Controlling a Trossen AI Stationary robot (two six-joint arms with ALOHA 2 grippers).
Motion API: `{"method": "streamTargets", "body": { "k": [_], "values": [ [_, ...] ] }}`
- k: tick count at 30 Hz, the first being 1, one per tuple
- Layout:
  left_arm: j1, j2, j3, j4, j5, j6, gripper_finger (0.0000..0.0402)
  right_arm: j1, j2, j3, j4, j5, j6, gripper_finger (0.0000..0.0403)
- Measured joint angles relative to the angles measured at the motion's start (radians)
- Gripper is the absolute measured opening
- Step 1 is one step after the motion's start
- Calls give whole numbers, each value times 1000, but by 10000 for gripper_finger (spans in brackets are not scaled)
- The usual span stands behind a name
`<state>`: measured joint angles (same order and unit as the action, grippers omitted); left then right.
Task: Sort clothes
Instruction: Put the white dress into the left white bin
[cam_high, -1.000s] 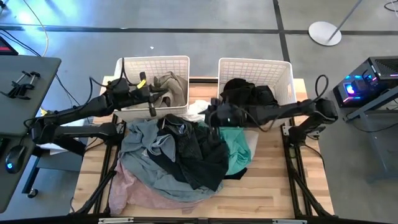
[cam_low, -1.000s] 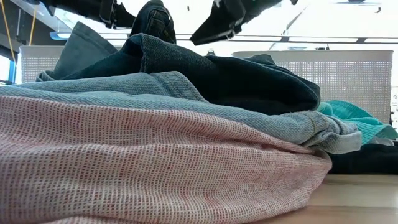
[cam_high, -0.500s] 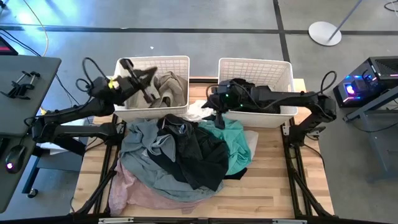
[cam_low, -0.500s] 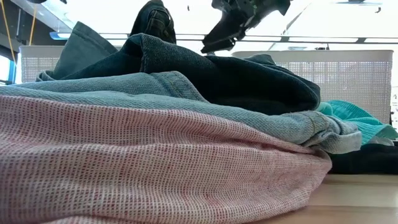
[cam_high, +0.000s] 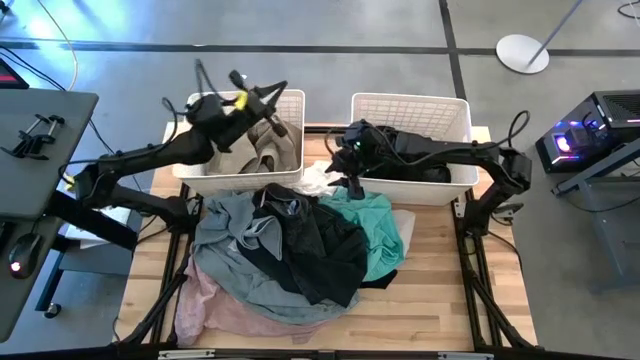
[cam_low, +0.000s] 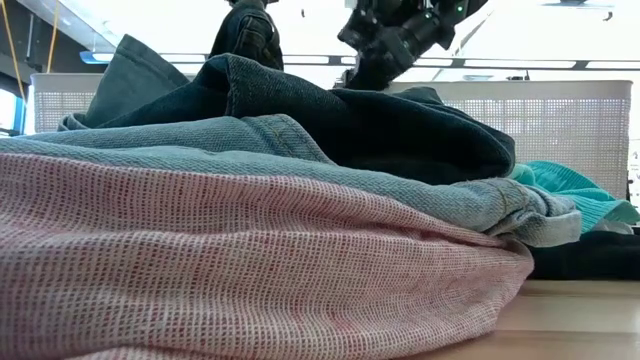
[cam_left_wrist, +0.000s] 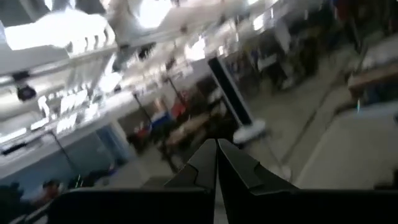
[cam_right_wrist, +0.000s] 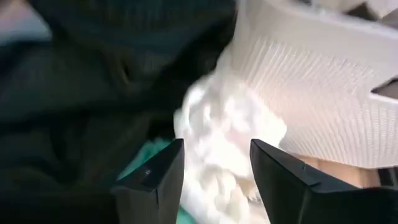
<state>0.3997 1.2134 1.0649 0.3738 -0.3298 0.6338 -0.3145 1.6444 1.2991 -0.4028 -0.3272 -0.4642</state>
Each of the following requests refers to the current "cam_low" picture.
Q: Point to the black garment with white label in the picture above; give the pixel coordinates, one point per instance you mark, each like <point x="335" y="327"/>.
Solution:
<point x="590" y="257"/>

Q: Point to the grey-blue sweatshirt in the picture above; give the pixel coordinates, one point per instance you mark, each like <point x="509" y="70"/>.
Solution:
<point x="200" y="145"/>

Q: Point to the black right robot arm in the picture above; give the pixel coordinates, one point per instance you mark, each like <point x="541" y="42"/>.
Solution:
<point x="450" y="20"/>

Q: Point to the white perforated plastic basket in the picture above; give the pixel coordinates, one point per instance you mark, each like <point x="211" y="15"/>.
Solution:
<point x="60" y="100"/>
<point x="550" y="130"/>

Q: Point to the teal shirt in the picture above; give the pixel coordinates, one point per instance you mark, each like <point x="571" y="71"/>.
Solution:
<point x="575" y="192"/>

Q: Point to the pink woven cloth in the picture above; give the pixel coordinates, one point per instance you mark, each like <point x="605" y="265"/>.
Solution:
<point x="200" y="260"/>

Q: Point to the long ceiling light strip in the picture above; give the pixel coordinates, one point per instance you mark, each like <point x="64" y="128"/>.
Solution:
<point x="500" y="64"/>

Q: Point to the dark denim jeans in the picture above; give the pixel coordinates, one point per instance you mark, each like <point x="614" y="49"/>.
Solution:
<point x="400" y="135"/>

